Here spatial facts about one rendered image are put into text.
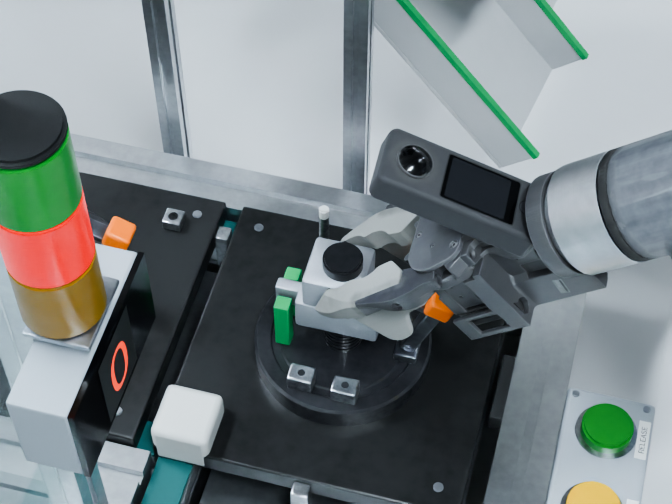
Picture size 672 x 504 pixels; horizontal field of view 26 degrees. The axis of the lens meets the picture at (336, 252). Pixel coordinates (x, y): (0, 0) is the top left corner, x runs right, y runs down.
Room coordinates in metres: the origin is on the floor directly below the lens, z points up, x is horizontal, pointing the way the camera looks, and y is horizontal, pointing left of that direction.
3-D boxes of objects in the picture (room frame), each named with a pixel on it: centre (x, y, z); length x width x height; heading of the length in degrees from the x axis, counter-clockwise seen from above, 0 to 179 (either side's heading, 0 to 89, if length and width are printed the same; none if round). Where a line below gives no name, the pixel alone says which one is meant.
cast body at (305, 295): (0.63, 0.00, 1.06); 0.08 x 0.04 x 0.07; 75
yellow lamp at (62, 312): (0.47, 0.16, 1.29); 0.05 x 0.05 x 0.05
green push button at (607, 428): (0.56, -0.21, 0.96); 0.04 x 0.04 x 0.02
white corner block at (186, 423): (0.56, 0.11, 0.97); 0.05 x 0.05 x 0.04; 75
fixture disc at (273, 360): (0.63, -0.01, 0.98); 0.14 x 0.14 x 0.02
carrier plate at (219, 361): (0.63, -0.01, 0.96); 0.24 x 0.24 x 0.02; 75
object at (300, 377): (0.58, 0.03, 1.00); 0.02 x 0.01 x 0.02; 75
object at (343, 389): (0.57, -0.01, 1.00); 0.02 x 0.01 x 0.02; 75
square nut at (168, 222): (0.75, 0.14, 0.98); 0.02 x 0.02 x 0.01; 75
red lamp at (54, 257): (0.47, 0.16, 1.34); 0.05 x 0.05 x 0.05
